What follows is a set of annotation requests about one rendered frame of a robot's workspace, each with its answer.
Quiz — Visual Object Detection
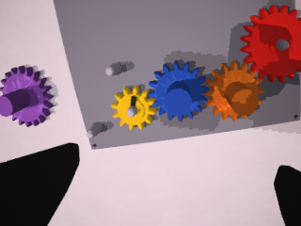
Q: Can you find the purple gear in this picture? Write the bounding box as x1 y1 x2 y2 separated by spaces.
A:
0 65 54 127

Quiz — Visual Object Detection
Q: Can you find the red gear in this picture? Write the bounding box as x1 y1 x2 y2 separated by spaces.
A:
240 5 301 83

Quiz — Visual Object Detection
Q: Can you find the brown gear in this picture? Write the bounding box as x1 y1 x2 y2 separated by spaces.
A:
203 60 266 121

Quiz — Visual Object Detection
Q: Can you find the blue gear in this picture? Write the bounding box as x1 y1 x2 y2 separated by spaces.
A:
148 60 210 121

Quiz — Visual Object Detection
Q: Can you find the yellow gear with black stripe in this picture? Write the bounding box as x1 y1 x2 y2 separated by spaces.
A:
110 86 157 129

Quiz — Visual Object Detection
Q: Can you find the grey board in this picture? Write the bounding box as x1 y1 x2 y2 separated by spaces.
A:
54 0 301 150

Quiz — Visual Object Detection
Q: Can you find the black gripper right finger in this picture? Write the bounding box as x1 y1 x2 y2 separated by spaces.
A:
274 165 301 226

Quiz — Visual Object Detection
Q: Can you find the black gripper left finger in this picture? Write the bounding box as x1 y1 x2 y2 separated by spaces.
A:
0 143 80 226

